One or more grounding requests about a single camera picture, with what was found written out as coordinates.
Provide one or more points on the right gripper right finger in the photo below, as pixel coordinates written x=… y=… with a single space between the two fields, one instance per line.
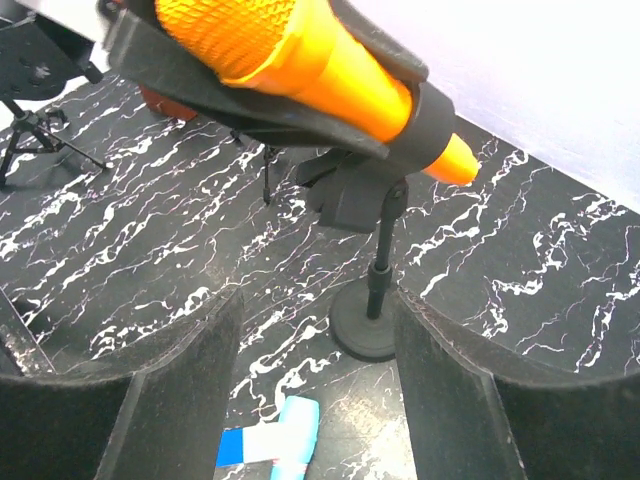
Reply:
x=477 y=410

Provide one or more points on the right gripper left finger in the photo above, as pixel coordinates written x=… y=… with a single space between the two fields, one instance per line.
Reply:
x=152 y=410

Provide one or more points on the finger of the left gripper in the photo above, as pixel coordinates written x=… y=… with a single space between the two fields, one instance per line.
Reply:
x=147 y=56
x=399 y=61

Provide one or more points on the orange microphone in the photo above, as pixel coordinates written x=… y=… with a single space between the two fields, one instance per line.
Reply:
x=300 y=50

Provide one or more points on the cyan toy microphone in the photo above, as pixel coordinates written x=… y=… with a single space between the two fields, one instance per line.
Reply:
x=299 y=422

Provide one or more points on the black tripod mic stand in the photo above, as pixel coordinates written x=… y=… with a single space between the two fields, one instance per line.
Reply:
x=270 y=165

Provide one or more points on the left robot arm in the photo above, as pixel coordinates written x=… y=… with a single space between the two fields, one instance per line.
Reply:
x=39 y=56

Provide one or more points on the round base stand right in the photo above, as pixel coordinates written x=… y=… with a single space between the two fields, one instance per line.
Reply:
x=363 y=194

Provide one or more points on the brown red box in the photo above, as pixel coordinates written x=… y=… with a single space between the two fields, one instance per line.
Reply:
x=165 y=106

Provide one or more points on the blue white block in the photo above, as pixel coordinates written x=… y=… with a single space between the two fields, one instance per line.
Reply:
x=253 y=444

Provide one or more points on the shock mount tripod stand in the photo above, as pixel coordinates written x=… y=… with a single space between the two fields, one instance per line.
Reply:
x=38 y=125

